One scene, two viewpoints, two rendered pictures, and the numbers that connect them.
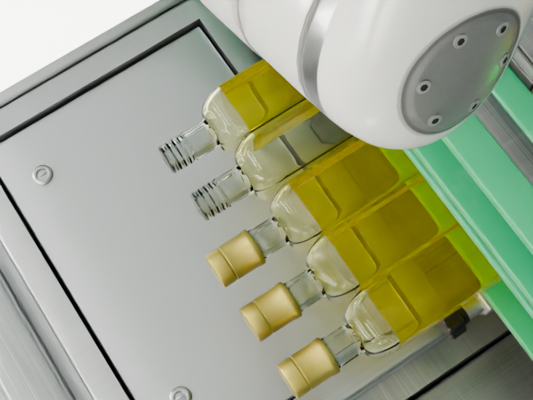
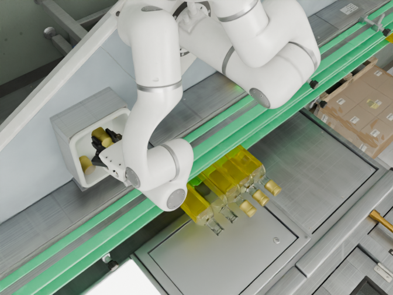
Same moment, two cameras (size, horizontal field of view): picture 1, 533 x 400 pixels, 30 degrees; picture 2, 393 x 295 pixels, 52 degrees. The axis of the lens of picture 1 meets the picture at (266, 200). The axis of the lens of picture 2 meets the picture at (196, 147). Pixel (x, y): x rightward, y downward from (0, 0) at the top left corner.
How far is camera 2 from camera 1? 86 cm
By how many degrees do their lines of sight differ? 47
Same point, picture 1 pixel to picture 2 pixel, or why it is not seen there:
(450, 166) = (219, 148)
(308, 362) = (273, 185)
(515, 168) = (229, 124)
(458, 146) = (226, 135)
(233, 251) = (248, 206)
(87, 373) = (278, 268)
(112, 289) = (248, 266)
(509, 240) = (236, 136)
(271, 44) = (309, 74)
